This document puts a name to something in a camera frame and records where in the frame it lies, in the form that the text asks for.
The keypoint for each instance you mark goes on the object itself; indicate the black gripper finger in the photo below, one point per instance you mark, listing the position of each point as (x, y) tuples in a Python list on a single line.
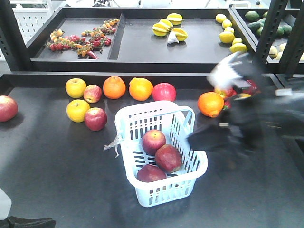
[(15, 222)]

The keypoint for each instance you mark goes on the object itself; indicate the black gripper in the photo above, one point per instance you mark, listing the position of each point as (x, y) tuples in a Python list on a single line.
[(248, 126)]

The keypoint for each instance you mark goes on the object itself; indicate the light blue plastic basket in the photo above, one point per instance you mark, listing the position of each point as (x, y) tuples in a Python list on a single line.
[(176, 123)]

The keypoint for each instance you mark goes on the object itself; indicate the red apple edge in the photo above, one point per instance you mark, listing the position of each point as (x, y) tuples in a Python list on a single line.
[(150, 173)]

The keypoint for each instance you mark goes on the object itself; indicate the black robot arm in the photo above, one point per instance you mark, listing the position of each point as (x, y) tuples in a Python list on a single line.
[(289, 105)]

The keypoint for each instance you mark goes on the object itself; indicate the orange with navel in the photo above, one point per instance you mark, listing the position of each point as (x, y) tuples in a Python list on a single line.
[(210, 104)]

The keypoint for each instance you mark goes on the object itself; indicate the red chili pepper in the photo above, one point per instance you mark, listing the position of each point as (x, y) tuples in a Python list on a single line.
[(227, 105)]

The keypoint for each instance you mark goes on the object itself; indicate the red apple behind yellow apple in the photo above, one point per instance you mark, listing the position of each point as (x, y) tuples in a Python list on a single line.
[(225, 93)]

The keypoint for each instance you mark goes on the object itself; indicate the yellow apple right group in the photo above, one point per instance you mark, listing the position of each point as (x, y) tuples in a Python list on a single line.
[(241, 96)]

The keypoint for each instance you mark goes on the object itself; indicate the red bell pepper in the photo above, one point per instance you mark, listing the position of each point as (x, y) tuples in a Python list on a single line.
[(252, 89)]

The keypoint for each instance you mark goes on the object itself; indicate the large red apple by oranges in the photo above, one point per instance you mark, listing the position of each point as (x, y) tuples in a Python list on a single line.
[(164, 91)]

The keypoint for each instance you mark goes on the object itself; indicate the black wooden produce stand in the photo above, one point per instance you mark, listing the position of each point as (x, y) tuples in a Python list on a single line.
[(52, 167)]

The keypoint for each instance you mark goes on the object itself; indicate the orange right of pair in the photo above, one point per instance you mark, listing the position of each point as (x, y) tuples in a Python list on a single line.
[(140, 89)]

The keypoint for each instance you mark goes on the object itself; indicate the orange of pair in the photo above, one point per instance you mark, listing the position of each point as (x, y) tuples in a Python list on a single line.
[(140, 89), (114, 87)]

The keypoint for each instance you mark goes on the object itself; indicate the white garlic bulb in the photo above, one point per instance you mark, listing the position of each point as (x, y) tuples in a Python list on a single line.
[(172, 38)]

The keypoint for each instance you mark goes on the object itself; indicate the orange left of pair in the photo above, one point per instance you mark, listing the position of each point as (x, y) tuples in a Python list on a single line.
[(114, 87)]

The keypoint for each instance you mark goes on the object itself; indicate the lone red apple far left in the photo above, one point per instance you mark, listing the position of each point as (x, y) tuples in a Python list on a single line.
[(8, 108)]

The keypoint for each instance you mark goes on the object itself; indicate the small red apple front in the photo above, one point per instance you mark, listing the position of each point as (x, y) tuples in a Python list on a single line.
[(95, 119)]

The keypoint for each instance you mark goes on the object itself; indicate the small red apple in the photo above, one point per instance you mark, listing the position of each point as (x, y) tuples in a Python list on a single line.
[(95, 119), (92, 94)]

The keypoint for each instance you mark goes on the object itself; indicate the yellow apple front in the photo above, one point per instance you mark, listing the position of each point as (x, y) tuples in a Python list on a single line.
[(77, 109)]

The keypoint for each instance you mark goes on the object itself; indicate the small red apple back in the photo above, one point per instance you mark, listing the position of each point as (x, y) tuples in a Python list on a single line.
[(92, 94)]

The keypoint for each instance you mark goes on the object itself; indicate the yellow apple back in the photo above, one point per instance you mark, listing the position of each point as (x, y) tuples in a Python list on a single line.
[(75, 87)]

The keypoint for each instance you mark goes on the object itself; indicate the black upright post right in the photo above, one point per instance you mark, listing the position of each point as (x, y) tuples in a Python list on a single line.
[(295, 46)]

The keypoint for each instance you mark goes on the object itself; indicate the black upright post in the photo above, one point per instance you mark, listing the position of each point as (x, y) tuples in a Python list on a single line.
[(295, 46), (275, 14)]

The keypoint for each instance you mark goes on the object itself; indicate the black upright post left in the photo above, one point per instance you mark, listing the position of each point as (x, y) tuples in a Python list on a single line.
[(275, 14)]

